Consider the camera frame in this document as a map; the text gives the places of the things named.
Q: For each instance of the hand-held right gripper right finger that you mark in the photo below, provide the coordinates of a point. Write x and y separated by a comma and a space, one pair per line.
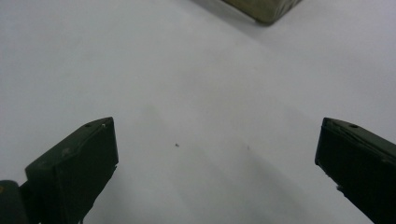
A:
358, 161

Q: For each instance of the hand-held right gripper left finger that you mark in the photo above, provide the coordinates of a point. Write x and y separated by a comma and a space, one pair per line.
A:
74, 168

